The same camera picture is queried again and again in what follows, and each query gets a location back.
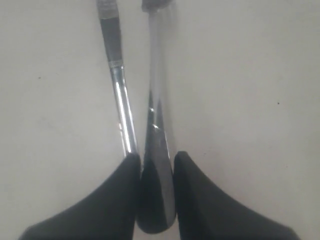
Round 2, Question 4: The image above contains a silver fork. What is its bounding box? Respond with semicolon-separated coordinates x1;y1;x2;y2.
136;0;176;235

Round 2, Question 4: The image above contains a silver table knife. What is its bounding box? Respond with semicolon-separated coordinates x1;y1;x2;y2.
96;0;139;155

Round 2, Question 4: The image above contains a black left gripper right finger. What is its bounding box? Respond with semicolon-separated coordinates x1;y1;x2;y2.
173;151;299;240

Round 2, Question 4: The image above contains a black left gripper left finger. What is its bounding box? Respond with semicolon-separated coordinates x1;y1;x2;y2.
20;153;141;240

